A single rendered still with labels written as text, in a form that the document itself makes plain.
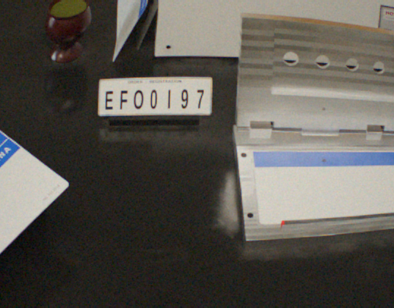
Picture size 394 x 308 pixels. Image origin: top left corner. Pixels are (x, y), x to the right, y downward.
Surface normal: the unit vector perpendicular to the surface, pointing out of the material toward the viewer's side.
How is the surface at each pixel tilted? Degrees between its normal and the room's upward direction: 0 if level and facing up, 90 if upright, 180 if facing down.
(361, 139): 0
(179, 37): 90
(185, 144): 0
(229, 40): 90
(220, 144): 0
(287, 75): 76
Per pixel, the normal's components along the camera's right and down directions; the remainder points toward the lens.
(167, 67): 0.06, -0.69
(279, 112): 0.07, 0.55
